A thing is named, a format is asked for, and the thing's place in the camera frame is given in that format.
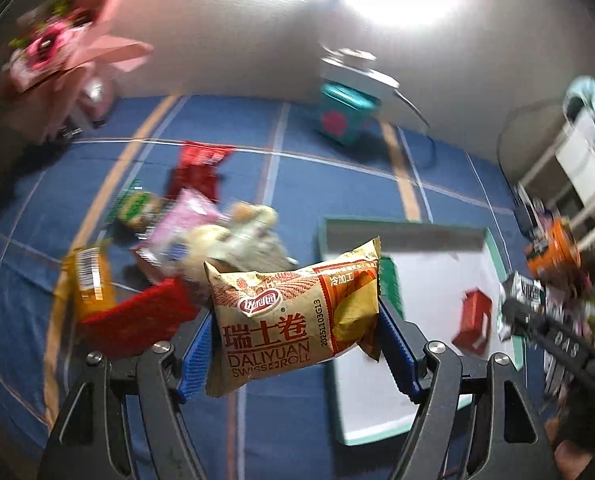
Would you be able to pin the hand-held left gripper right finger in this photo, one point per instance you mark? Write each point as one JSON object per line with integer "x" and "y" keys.
{"x": 397, "y": 355}

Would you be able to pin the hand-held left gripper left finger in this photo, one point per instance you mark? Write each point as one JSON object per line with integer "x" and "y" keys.
{"x": 200, "y": 355}

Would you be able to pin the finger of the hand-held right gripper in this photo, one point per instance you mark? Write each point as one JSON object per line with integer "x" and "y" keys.
{"x": 516, "y": 312}

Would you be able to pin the silver snack packet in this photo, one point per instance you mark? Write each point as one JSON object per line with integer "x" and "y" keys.
{"x": 520, "y": 292}

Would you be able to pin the beige swiss roll packet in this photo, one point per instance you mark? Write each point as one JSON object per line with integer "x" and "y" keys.
{"x": 272, "y": 325}

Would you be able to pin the white tray with teal rim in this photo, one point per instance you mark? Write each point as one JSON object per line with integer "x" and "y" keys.
{"x": 427, "y": 270}

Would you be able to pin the pink snack packet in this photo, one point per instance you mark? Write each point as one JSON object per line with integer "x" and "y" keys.
{"x": 182, "y": 225}

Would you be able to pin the person's right forearm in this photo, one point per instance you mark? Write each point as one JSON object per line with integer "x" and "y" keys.
{"x": 590, "y": 430}

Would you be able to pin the small red box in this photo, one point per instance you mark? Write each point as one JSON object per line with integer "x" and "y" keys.
{"x": 473, "y": 322}

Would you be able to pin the flat red snack packet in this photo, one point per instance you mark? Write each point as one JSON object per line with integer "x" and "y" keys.
{"x": 137, "y": 320}

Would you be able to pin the orange cup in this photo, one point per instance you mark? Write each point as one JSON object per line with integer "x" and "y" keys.
{"x": 555, "y": 250}

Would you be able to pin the green-edged snack packet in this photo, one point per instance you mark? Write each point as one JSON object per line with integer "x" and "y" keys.
{"x": 390, "y": 280}

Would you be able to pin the clear bread packet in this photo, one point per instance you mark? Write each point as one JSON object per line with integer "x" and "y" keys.
{"x": 237, "y": 255}
{"x": 252, "y": 217}

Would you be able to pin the yellow snack packet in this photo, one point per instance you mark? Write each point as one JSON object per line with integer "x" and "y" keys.
{"x": 90, "y": 280}

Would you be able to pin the green round biscuit packet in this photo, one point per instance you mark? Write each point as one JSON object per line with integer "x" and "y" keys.
{"x": 137, "y": 206}

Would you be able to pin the white rack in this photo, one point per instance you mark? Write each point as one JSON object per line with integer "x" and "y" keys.
{"x": 585, "y": 160}

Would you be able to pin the teal round container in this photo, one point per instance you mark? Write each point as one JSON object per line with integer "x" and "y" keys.
{"x": 585, "y": 92}

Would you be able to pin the teal tin box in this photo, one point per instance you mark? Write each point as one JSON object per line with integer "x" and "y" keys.
{"x": 345, "y": 115}

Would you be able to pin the glass vase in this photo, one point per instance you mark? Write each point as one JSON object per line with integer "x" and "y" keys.
{"x": 96, "y": 97}

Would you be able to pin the white device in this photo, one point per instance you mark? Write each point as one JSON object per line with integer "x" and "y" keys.
{"x": 357, "y": 67}

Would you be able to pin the pink paper flower bouquet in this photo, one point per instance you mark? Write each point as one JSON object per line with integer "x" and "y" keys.
{"x": 62, "y": 45}

